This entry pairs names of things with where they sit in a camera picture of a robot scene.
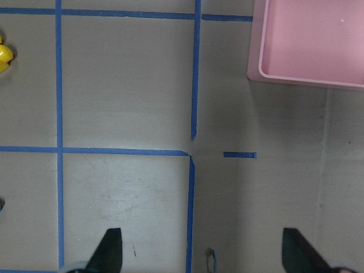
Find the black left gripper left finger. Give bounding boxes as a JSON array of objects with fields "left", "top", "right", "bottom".
[{"left": 86, "top": 228, "right": 122, "bottom": 273}]

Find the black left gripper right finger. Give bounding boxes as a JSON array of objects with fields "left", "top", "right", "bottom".
[{"left": 282, "top": 227, "right": 341, "bottom": 273}]

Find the pink plastic box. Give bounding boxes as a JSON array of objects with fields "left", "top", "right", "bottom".
[{"left": 247, "top": 1, "right": 363, "bottom": 91}]

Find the yellow toy block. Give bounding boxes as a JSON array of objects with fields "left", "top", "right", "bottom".
[{"left": 0, "top": 37, "right": 14, "bottom": 73}]

